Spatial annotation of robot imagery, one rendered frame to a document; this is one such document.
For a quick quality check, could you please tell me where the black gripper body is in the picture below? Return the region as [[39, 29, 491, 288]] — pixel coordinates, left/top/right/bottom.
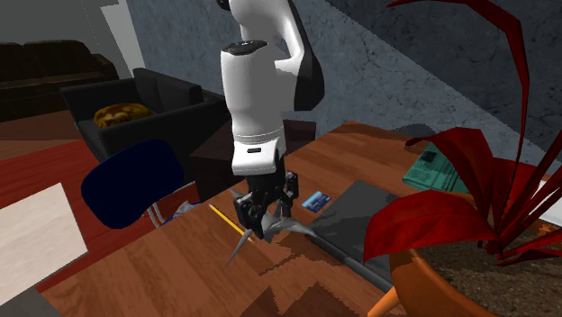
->
[[245, 154, 287, 213]]

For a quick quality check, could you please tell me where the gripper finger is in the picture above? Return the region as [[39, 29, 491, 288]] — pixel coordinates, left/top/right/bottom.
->
[[278, 170, 300, 219], [233, 195, 267, 240]]

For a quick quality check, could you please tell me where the yellow pencil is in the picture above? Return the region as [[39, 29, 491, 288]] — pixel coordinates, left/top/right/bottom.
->
[[207, 203, 255, 242]]

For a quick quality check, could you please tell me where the blue card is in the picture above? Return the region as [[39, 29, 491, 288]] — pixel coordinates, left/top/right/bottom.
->
[[301, 191, 332, 214]]

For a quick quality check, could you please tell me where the grey spiky star object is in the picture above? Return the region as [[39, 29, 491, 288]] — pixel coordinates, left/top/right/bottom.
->
[[225, 188, 318, 267]]

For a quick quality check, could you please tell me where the dark grey laptop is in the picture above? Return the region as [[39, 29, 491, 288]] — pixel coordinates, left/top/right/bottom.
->
[[306, 179, 416, 294]]

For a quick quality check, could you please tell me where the wooden table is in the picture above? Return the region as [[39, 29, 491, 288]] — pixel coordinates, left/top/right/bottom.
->
[[41, 120, 562, 317]]

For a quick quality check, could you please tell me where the black armchair with yellow cushion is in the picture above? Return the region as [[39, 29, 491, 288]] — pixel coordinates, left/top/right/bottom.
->
[[59, 67, 232, 186]]

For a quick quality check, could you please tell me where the dark blue chair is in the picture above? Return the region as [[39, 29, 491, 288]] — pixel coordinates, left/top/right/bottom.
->
[[80, 139, 186, 231]]

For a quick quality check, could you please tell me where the red plant in orange pot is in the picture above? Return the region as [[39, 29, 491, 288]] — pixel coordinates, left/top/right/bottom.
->
[[362, 0, 562, 317]]

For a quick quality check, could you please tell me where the green newspaper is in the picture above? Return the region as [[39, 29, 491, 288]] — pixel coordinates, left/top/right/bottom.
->
[[402, 141, 472, 195]]

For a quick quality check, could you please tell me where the dark brown sofa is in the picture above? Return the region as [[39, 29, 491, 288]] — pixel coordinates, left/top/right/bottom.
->
[[0, 40, 120, 123]]

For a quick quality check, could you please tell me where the white paper sheet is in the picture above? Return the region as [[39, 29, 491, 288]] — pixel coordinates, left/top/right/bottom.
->
[[536, 178, 562, 228]]

